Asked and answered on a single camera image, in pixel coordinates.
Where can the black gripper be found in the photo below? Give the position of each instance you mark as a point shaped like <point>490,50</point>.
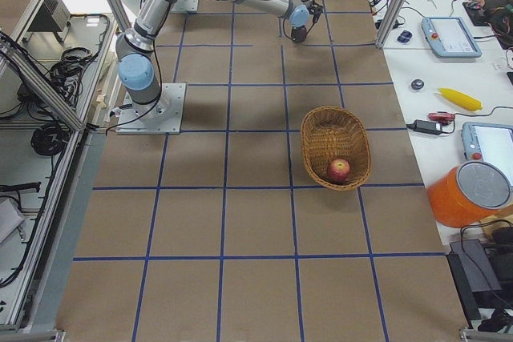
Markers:
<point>298,32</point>

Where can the oval wicker basket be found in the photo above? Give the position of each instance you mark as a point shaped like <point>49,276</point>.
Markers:
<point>329,133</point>

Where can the small blue device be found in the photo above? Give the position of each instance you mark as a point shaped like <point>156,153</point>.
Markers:
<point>404,37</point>

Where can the round dark knob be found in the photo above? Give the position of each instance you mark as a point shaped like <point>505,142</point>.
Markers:
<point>417,84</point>

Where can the far teach pendant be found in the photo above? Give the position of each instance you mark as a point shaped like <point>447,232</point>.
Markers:
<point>449,37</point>

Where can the teach pendant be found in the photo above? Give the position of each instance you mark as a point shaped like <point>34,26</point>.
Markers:
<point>488,142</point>
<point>449,37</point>

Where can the black power adapter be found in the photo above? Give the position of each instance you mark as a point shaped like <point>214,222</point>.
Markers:
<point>425,127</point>

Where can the small red device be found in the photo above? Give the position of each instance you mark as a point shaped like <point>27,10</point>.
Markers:
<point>441,117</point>

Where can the yellow toy corn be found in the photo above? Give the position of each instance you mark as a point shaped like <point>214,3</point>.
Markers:
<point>460,99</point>

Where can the near teach pendant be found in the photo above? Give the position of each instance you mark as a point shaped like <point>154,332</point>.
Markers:
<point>488,142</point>

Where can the orange cylinder container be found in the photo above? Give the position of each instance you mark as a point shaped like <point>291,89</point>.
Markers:
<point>468,193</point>

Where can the grey control box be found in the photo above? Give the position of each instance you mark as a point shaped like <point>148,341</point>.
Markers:
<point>52,17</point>

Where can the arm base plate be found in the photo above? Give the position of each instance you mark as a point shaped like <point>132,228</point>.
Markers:
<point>164,118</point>
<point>185,7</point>

